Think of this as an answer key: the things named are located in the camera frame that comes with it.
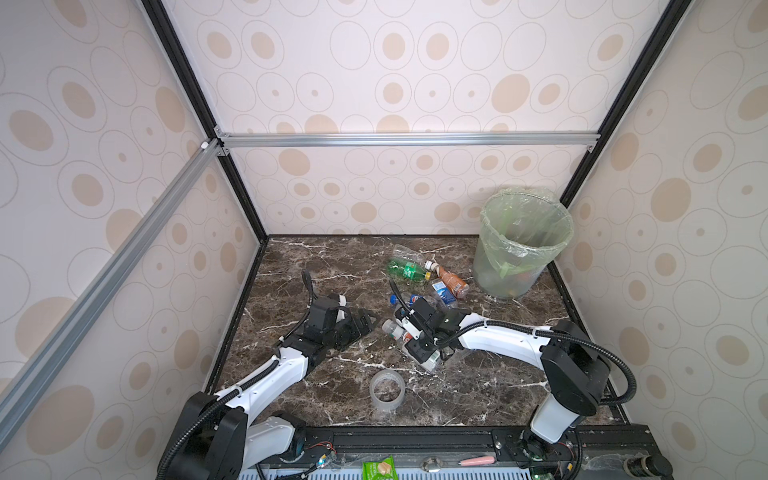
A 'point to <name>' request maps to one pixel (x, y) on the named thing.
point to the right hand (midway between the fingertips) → (417, 344)
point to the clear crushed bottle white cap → (407, 253)
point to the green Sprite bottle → (407, 269)
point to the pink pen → (486, 460)
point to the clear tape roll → (388, 405)
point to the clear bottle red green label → (398, 333)
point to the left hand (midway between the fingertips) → (379, 321)
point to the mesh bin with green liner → (520, 230)
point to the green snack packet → (379, 470)
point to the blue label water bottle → (445, 293)
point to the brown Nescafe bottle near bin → (458, 287)
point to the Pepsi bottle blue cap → (408, 300)
